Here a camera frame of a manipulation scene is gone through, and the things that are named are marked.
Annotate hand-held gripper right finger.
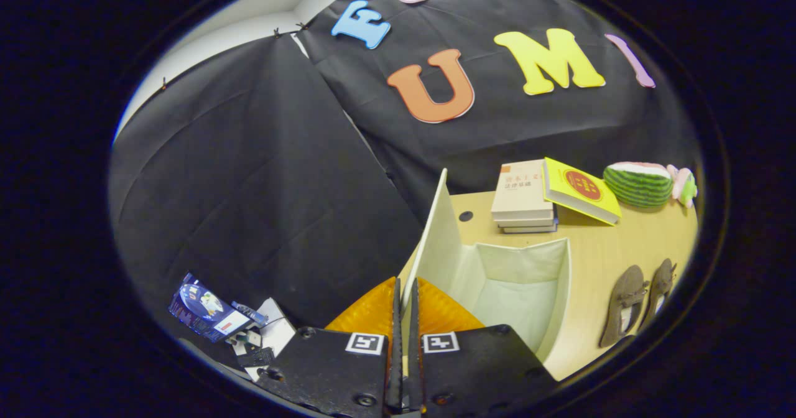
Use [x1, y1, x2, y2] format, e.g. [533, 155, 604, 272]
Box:
[407, 277, 558, 418]

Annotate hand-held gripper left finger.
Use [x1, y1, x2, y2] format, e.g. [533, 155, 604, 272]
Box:
[255, 276, 402, 418]

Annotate pale green fabric storage box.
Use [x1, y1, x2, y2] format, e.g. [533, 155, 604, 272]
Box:
[398, 168, 572, 364]

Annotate brown fuzzy slipper shoe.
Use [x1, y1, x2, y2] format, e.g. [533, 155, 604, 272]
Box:
[599, 264, 649, 348]
[639, 258, 677, 332]

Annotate dark cover book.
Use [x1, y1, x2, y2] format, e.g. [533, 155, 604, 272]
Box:
[496, 210, 558, 235]

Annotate blue printed carton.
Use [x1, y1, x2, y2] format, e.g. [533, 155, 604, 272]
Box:
[168, 272, 269, 344]

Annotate beige book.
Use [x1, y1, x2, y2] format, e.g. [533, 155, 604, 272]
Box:
[491, 159, 554, 221]

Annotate yellow book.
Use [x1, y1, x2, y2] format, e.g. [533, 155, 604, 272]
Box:
[542, 157, 622, 226]

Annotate watermelon slice plush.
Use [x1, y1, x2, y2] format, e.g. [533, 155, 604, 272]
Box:
[603, 162, 674, 208]

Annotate pink and green plush toy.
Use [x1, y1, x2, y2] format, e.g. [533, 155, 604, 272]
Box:
[667, 164, 698, 209]

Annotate white device with cables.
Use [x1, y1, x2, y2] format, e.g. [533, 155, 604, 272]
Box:
[227, 298, 298, 381]

